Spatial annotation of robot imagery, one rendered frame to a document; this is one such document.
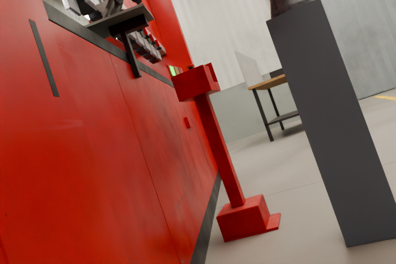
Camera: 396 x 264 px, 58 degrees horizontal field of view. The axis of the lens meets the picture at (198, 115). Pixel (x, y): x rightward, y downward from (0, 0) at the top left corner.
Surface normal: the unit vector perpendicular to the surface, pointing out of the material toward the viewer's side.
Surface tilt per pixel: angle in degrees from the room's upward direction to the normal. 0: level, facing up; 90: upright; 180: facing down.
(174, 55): 90
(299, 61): 90
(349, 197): 90
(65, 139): 90
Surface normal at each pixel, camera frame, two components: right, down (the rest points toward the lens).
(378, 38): -0.47, 0.12
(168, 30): -0.10, -0.01
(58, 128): 0.94, -0.33
